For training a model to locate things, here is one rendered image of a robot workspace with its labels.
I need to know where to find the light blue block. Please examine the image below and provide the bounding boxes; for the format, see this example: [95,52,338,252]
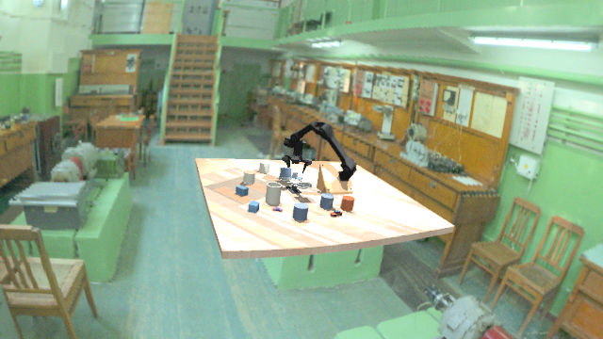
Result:
[248,201,260,214]
[236,186,249,196]

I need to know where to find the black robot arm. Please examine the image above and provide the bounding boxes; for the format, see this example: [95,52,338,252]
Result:
[284,121,357,181]

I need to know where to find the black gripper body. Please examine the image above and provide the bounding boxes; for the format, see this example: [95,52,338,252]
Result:
[282,150,312,165]

